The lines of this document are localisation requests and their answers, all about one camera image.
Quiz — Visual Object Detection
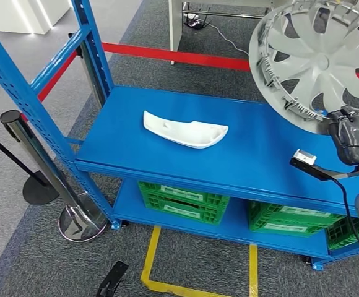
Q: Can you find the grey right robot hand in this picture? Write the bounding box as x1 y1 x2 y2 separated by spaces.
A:
326 105 359 167

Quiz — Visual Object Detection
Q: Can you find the grey plastic wheel hubcap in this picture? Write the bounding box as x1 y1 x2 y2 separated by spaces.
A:
248 0 359 136

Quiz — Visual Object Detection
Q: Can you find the blue metal shelf rack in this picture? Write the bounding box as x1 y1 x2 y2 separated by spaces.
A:
0 0 359 272

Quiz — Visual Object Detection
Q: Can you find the white curved plastic part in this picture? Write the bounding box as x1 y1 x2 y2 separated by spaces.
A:
143 110 229 149

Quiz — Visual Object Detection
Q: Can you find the green plastic crate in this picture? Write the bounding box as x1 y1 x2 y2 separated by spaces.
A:
248 200 344 226
249 217 330 238
138 181 230 212
325 216 359 251
142 199 224 226

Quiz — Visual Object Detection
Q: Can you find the black power strip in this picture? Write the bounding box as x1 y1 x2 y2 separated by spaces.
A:
183 12 209 30

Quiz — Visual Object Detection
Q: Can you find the red barrier belt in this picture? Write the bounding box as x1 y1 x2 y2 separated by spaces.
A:
101 42 359 80
20 49 78 123

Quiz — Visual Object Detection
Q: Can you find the white desk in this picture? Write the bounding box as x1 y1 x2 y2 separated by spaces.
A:
168 0 273 66

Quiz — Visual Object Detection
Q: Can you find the white cabinet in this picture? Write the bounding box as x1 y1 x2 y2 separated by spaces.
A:
0 0 72 36

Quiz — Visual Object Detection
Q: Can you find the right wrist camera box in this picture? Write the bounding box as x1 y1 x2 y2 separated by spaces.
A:
289 148 359 182

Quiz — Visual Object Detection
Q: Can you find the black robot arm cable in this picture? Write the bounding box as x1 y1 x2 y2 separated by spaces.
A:
331 178 359 270

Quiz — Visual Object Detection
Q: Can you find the white floor cable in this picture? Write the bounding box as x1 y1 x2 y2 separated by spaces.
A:
209 22 249 56

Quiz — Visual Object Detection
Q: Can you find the chrome stanchion post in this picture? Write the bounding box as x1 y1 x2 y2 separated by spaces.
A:
76 41 106 110
0 110 108 243

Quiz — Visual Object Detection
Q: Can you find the black stanchion post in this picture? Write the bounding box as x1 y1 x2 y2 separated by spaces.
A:
0 124 60 206

